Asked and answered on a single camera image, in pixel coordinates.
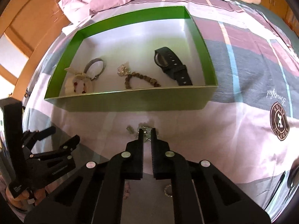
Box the silver chain jewelry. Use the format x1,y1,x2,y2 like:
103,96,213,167
138,125,159,143

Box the green bedspread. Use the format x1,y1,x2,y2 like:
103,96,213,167
161,0,299,59

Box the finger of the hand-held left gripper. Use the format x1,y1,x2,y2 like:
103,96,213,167
23,126,57,150
29,135,80,161

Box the black wristwatch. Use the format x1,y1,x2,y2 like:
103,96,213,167
154,47,193,86

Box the cream white wristwatch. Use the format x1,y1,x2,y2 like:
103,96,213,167
64,66,94,95

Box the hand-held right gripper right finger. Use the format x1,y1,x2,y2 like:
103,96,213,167
151,128,272,224

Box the person's left hand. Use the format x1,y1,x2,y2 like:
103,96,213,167
6,187,47,207

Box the brown bead bracelet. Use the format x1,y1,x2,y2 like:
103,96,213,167
124,72,161,89

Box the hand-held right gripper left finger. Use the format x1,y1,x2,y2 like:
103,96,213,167
24,128,144,224

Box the wooden wardrobe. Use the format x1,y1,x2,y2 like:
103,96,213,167
266,0,296,31

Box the gold flower brooch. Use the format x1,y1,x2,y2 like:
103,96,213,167
117,62,131,76

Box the wooden headboard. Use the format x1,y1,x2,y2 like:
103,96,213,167
0,0,72,94

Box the green cardboard box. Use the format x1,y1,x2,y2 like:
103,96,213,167
44,5,219,111

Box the silver mesh bangle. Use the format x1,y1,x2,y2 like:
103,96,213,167
84,58,105,81

